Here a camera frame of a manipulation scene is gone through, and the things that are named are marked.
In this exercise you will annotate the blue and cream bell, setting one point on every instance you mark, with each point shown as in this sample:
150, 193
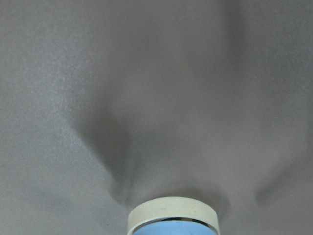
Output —
173, 215

